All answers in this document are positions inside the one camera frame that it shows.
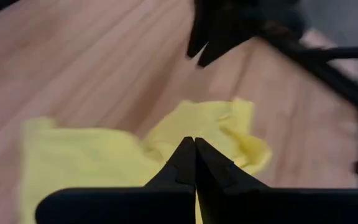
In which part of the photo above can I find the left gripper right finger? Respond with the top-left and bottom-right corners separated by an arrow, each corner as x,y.
195,138 -> 358,224

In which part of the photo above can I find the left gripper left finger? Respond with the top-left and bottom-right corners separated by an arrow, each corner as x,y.
35,136 -> 197,224

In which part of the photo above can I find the yellow garment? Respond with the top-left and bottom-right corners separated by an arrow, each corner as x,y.
19,98 -> 273,224

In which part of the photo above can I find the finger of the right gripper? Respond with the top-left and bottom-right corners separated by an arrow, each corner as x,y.
197,30 -> 254,68
186,18 -> 209,58

